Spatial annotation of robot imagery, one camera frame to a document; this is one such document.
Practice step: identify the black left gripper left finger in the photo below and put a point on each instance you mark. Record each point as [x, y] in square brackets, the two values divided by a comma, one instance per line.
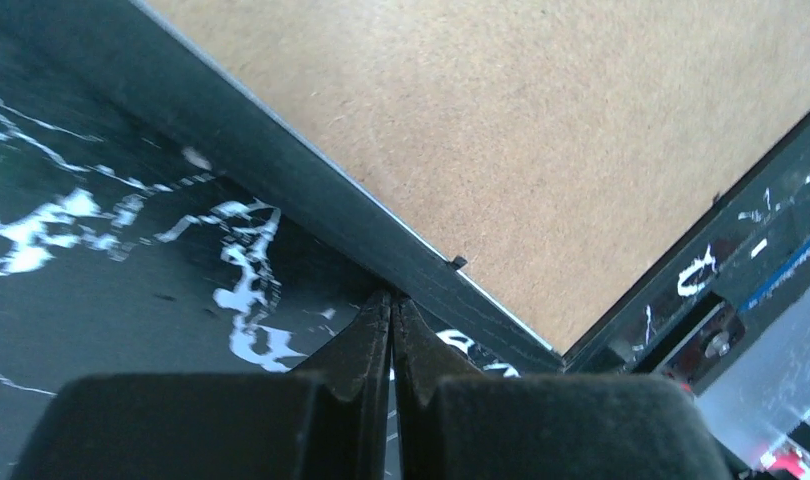
[325, 419]

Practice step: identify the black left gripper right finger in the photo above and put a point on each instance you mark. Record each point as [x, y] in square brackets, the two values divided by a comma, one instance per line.
[457, 422]

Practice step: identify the black picture frame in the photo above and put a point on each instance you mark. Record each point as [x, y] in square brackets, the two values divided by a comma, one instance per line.
[751, 251]

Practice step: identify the brown cardboard backing board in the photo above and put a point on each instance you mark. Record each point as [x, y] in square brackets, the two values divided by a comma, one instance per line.
[561, 147]

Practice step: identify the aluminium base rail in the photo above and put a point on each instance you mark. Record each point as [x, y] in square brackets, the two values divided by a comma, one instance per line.
[759, 408]

